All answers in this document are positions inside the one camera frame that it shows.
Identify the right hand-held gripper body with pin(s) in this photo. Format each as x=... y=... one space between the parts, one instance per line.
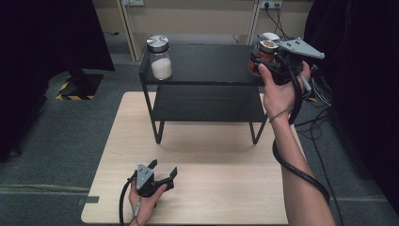
x=298 y=50

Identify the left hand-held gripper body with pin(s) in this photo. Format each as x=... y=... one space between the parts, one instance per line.
x=145 y=179

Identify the glass jar with orange powder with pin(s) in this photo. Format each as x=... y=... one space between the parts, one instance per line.
x=269 y=42

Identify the black two-tier shelf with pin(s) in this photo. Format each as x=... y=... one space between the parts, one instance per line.
x=207 y=62

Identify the person's left hand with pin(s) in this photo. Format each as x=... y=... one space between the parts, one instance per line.
x=146 y=207

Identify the person's right hand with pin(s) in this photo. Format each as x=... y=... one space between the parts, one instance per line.
x=279 y=97

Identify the black plug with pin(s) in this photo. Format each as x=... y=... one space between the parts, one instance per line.
x=267 y=5

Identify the black curtain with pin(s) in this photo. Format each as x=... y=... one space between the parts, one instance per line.
x=47 y=37
x=360 y=78

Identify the glass jar with white powder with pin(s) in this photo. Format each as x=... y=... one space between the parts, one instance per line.
x=161 y=67

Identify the yellow black striped tape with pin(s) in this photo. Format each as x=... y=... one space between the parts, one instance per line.
x=75 y=97

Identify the black metal stand base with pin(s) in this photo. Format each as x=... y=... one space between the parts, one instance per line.
x=83 y=83

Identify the white partition post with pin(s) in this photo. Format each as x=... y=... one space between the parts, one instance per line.
x=253 y=22
x=128 y=31

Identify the white wall socket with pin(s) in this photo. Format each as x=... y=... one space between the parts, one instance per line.
x=134 y=2
x=272 y=3

